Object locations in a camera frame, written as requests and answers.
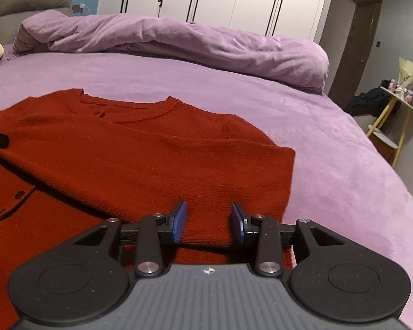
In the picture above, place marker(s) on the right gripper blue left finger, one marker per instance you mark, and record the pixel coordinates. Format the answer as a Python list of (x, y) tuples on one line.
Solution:
[(175, 222)]

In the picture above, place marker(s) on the black clothes pile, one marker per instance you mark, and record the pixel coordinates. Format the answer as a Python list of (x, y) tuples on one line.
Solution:
[(370, 103)]

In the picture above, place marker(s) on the white wall charger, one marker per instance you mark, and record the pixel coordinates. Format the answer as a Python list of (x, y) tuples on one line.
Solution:
[(81, 8)]

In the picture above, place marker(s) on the red knit sweater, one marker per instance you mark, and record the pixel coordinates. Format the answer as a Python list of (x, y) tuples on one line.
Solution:
[(74, 160)]

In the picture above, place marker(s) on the yellow-legged side table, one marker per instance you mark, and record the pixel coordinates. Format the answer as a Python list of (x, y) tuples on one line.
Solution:
[(390, 129)]

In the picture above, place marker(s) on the dark wooden door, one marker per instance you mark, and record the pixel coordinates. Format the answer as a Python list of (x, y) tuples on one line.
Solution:
[(356, 53)]

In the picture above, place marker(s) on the purple rolled duvet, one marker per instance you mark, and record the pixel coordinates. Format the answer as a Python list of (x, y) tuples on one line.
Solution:
[(296, 62)]

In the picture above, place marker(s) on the purple bed sheet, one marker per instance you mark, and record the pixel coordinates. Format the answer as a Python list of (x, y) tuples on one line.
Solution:
[(339, 179)]

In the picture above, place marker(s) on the cream flower bouquet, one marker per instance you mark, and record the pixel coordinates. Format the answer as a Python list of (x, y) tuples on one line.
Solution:
[(405, 77)]

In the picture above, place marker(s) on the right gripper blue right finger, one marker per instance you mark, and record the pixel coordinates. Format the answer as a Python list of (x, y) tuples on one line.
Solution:
[(240, 224)]

